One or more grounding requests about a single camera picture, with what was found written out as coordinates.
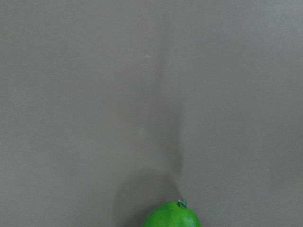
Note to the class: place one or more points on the green lime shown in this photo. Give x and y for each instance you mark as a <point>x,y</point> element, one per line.
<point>172,214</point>

